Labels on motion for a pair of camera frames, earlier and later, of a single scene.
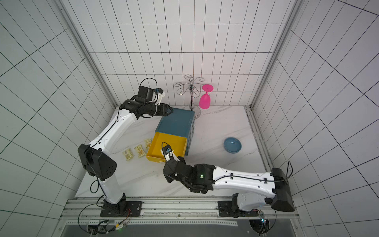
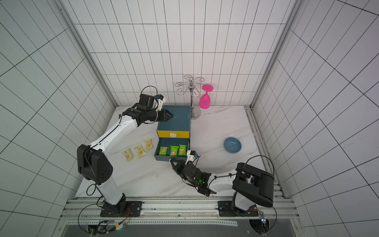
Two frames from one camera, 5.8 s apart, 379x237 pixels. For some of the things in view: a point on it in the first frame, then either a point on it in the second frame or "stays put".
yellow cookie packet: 128,154 stays put
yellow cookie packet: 140,151 stays put
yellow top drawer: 178,144 → 173,134
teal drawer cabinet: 180,121 stays put
